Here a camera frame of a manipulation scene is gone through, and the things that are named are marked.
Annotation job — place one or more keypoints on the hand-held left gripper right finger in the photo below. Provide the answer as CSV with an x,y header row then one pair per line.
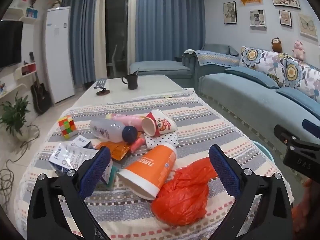
x,y
225,172

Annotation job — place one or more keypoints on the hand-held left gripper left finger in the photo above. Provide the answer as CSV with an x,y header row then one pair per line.
x,y
96,170

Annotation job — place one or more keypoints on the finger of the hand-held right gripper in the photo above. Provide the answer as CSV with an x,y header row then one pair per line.
x,y
311,128
300,155

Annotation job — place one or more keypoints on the teal packet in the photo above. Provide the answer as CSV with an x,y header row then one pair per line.
x,y
113,177

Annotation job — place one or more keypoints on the large white blue packet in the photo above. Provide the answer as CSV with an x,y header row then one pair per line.
x,y
72,157

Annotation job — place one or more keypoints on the orange foil wrapper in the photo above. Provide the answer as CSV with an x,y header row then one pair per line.
x,y
117,151

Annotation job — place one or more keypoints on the small white blue packet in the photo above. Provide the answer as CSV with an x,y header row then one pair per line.
x,y
80,141

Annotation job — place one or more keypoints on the light blue bin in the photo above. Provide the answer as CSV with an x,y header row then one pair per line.
x,y
265,148

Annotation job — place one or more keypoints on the white bottle with blue cap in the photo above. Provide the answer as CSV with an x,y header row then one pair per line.
x,y
107,131

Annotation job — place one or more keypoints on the pink plastic tube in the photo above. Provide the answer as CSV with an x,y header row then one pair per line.
x,y
137,144

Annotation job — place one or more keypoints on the orange plastic bag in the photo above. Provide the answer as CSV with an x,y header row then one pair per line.
x,y
182,197

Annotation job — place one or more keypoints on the orange and white paper cup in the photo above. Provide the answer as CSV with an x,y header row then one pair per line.
x,y
147,170

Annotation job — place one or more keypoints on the pink printed bottle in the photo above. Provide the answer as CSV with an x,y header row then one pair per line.
x,y
125,118

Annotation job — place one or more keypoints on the white polka dot packet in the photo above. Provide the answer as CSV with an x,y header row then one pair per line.
x,y
165,140

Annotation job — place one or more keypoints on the red cartoon paper cup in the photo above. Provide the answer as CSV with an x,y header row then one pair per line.
x,y
162,123

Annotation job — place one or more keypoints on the person's right hand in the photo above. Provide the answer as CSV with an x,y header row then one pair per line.
x,y
303,212

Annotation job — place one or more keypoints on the striped woven tablecloth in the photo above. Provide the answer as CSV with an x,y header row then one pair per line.
x,y
125,212

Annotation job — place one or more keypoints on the multicoloured puzzle cube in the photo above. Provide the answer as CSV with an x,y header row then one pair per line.
x,y
67,127

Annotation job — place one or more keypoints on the floral cushion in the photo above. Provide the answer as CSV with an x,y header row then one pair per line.
x,y
257,57
297,75

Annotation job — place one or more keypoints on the blue sofa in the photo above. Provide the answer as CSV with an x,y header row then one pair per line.
x,y
250,92

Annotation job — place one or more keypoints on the pink plush toy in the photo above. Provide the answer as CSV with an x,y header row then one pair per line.
x,y
299,50

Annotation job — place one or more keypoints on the metal phone stand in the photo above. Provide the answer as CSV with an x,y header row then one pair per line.
x,y
102,87

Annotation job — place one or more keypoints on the brown plush toy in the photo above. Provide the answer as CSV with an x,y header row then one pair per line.
x,y
276,45

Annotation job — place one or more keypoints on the black acoustic guitar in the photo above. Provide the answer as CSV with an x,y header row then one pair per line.
x,y
40,95

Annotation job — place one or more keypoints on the dark brown mug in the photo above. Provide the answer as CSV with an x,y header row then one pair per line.
x,y
132,81

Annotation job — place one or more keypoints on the green potted plant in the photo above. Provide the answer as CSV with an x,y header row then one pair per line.
x,y
15,112

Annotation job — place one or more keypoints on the butterfly framed picture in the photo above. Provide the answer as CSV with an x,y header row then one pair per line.
x,y
307,25

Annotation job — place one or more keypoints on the small brown framed picture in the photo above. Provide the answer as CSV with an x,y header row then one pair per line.
x,y
285,18

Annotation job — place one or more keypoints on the striped blue sofa cover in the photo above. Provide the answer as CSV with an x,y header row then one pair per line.
x,y
215,57

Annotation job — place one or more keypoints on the red box shelf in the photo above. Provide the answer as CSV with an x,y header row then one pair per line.
x,y
28,70

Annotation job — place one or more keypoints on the white refrigerator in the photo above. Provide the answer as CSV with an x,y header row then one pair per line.
x,y
60,55

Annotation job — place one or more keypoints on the newspaper print picture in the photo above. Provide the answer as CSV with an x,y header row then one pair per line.
x,y
257,18

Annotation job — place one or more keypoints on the blue curtain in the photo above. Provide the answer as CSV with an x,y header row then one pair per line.
x,y
170,20
80,30

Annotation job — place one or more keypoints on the tall black framed picture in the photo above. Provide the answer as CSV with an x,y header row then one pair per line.
x,y
229,13

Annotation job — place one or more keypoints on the glass balcony door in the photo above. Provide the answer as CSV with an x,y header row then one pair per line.
x,y
116,30

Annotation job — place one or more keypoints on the black television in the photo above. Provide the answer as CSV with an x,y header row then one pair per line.
x,y
10,43

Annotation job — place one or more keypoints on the blue picture card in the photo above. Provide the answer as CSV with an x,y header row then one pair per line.
x,y
31,13

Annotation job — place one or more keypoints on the white wall shelf unit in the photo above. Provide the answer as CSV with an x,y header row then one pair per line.
x,y
15,13

